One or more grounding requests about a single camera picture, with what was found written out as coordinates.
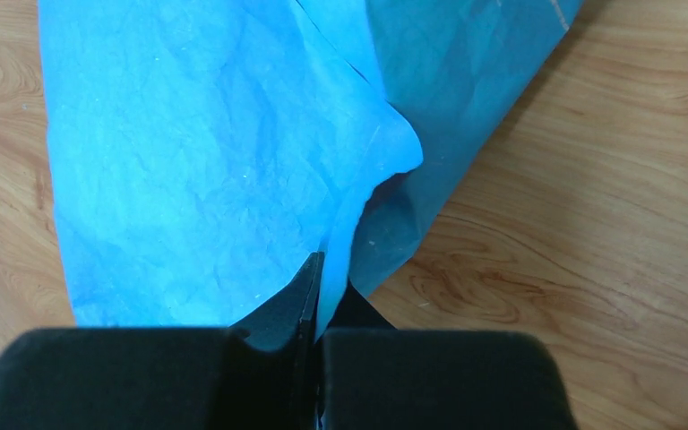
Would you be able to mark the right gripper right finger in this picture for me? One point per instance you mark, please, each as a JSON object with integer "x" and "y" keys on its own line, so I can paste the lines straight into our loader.
{"x": 375, "y": 376}

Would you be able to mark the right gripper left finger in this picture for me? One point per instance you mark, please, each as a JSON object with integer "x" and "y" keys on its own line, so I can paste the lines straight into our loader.
{"x": 253, "y": 374}

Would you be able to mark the blue wrapping paper sheet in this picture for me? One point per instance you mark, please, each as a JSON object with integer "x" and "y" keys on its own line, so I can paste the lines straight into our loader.
{"x": 201, "y": 150}

